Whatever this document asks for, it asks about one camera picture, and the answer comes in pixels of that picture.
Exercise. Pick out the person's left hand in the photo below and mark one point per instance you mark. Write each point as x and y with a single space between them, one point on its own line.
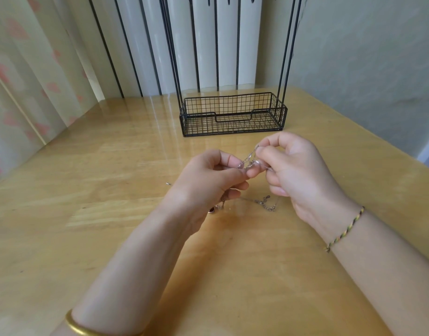
200 186

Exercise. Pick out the person's right hand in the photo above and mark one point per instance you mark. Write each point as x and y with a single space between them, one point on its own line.
302 172

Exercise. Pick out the person's right forearm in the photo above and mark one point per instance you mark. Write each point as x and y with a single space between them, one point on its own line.
389 280

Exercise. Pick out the person's left forearm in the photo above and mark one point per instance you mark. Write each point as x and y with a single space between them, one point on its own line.
120 283

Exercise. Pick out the white black-striped curtain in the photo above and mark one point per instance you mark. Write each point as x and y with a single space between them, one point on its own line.
151 45

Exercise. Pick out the gold bangle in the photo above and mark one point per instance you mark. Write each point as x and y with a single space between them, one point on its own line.
78 325

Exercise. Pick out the pink floral curtain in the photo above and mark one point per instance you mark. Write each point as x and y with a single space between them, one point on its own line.
29 80

